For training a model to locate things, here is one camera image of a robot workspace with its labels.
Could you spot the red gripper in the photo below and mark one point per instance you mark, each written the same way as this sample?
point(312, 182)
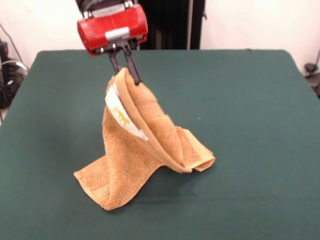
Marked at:
point(112, 30)

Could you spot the tan terry towel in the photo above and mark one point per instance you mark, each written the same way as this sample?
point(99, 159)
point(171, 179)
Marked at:
point(140, 150)

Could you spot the tall black metal rack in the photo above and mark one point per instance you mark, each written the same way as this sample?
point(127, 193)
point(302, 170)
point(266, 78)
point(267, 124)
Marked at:
point(175, 25)

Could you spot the dark green table cloth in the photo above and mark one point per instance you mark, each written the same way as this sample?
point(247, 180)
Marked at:
point(250, 175)

